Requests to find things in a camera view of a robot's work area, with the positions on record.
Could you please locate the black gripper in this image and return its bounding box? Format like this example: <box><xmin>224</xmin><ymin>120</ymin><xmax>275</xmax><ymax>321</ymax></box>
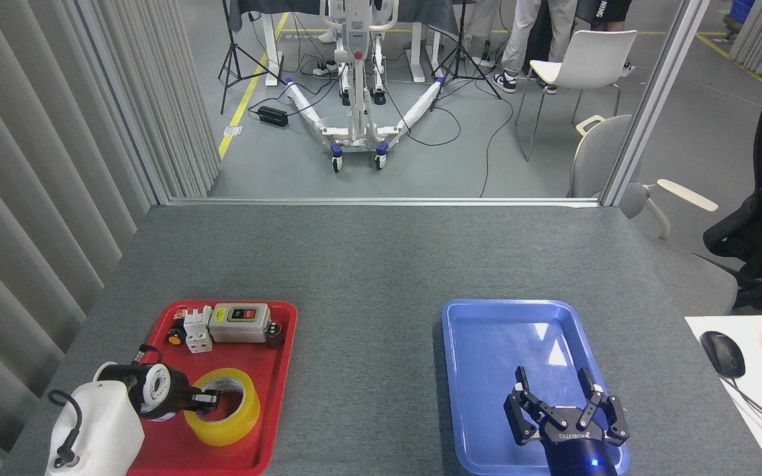
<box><xmin>161</xmin><ymin>372</ymin><xmax>221</xmax><ymax>420</ymax></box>
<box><xmin>504</xmin><ymin>366</ymin><xmax>630</xmax><ymax>476</ymax></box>

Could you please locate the silver table rail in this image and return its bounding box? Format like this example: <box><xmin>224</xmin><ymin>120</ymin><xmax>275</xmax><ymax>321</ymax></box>
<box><xmin>168</xmin><ymin>196</ymin><xmax>601</xmax><ymax>208</ymax></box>

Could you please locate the red plastic tray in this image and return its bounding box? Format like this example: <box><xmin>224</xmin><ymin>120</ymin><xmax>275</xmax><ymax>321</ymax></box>
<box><xmin>126</xmin><ymin>300</ymin><xmax>298</xmax><ymax>476</ymax></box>

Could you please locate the white wheeled stand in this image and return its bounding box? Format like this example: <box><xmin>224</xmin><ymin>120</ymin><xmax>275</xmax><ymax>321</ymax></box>
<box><xmin>285</xmin><ymin>0</ymin><xmax>446</xmax><ymax>174</ymax></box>

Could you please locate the yellow tape roll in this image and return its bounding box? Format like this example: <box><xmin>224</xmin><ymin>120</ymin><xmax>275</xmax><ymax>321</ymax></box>
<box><xmin>186</xmin><ymin>368</ymin><xmax>261</xmax><ymax>447</ymax></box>

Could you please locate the white desk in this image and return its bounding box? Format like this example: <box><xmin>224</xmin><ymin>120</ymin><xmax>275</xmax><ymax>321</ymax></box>
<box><xmin>684</xmin><ymin>315</ymin><xmax>762</xmax><ymax>476</ymax></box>

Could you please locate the white circuit breaker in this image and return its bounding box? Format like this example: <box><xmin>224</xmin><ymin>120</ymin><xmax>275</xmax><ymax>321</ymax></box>
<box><xmin>183</xmin><ymin>305</ymin><xmax>214</xmax><ymax>354</ymax></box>

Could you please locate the black computer mouse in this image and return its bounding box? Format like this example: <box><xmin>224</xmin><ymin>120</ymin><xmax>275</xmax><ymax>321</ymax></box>
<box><xmin>700</xmin><ymin>331</ymin><xmax>746</xmax><ymax>379</ymax></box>

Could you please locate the black mouse cable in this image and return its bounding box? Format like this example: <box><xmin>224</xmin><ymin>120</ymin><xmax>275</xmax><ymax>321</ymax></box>
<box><xmin>718</xmin><ymin>376</ymin><xmax>762</xmax><ymax>445</ymax></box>

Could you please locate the person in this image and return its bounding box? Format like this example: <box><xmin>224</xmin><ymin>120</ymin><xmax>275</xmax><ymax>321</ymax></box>
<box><xmin>576</xmin><ymin>0</ymin><xmax>634</xmax><ymax>73</ymax></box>
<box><xmin>492</xmin><ymin>0</ymin><xmax>580</xmax><ymax>93</ymax></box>
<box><xmin>464</xmin><ymin>0</ymin><xmax>507</xmax><ymax>68</ymax></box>

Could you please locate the grey push button switch box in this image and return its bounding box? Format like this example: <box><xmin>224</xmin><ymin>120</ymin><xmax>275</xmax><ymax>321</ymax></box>
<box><xmin>209</xmin><ymin>303</ymin><xmax>271</xmax><ymax>344</ymax></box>

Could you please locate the black tripod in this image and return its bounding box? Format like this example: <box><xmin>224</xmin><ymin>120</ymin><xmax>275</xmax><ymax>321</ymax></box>
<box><xmin>218</xmin><ymin>0</ymin><xmax>287</xmax><ymax>115</ymax></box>
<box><xmin>430</xmin><ymin>0</ymin><xmax>502</xmax><ymax>112</ymax></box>

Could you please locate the blue bin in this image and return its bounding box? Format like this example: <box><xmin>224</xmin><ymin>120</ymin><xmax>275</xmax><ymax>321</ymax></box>
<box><xmin>724</xmin><ymin>0</ymin><xmax>755</xmax><ymax>37</ymax></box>

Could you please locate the white plastic chair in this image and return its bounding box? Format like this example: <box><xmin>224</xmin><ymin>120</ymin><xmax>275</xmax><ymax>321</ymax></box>
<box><xmin>515</xmin><ymin>29</ymin><xmax>638</xmax><ymax>163</ymax></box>

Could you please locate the black power box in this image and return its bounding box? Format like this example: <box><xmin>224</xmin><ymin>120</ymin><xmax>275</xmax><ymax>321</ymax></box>
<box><xmin>257</xmin><ymin>106</ymin><xmax>289</xmax><ymax>129</ymax></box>

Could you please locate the grey armchair with cream armrests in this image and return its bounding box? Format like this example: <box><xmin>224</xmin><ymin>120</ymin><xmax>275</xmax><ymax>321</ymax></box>
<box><xmin>567</xmin><ymin>114</ymin><xmax>739</xmax><ymax>317</ymax></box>

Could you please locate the blue plastic tray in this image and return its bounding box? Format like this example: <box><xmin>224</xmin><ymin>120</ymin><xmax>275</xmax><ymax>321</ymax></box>
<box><xmin>441</xmin><ymin>299</ymin><xmax>630</xmax><ymax>476</ymax></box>

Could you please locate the black floor cable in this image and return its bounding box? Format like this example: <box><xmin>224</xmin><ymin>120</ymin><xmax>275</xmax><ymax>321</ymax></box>
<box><xmin>479</xmin><ymin>93</ymin><xmax>515</xmax><ymax>198</ymax></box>

